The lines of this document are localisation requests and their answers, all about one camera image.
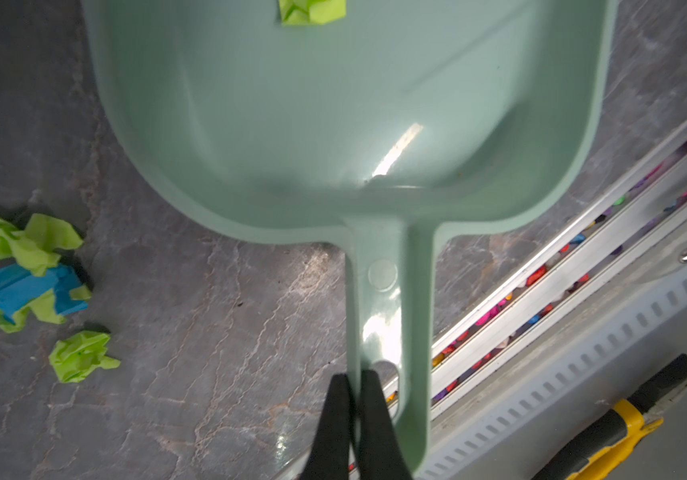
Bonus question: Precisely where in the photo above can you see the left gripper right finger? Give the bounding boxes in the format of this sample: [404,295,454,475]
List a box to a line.
[357,370,413,480]

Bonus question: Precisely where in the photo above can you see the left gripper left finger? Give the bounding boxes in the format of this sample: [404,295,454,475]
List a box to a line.
[299,374,353,480]

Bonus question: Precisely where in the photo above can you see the green dustpan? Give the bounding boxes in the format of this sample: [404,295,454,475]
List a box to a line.
[82,1,617,476]

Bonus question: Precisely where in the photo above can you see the paper scraps cluster centre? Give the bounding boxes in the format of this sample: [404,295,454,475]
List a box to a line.
[0,212,121,385]

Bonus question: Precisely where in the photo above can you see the paper scraps cluster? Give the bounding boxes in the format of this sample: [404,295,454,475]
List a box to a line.
[277,0,347,26]
[0,212,121,385]

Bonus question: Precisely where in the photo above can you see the paper scraps cluster front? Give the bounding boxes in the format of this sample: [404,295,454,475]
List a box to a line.
[277,0,347,26]

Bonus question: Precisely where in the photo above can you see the yellow black pliers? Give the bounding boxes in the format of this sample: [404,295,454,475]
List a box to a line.
[535,354,687,480]

